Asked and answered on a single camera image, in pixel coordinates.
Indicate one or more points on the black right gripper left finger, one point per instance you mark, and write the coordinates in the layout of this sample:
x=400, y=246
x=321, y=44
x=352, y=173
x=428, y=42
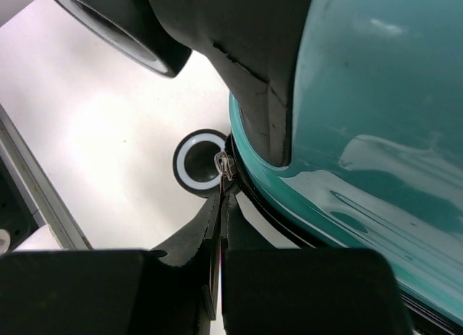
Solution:
x=171, y=289

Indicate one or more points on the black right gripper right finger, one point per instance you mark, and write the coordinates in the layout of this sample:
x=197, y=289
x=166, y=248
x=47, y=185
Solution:
x=267, y=290

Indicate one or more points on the pink and teal suitcase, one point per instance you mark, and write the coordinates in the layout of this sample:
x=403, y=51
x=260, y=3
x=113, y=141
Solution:
x=346, y=119

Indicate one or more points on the metal base rail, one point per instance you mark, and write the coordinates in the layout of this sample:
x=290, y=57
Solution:
x=33, y=216

